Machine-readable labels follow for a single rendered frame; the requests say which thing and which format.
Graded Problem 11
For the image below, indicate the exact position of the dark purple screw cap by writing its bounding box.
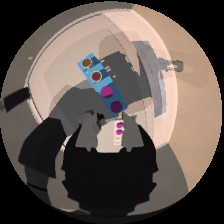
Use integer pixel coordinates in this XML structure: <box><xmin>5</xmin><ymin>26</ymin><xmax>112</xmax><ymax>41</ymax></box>
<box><xmin>111</xmin><ymin>101</ymin><xmax>122</xmax><ymax>113</ymax></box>

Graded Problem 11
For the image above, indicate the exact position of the magenta round cap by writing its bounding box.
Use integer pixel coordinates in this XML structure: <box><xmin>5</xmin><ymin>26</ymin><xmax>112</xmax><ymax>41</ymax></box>
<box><xmin>116</xmin><ymin>130</ymin><xmax>122</xmax><ymax>135</ymax></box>
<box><xmin>100</xmin><ymin>86</ymin><xmax>113</xmax><ymax>98</ymax></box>
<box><xmin>116</xmin><ymin>122</ymin><xmax>123</xmax><ymax>128</ymax></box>

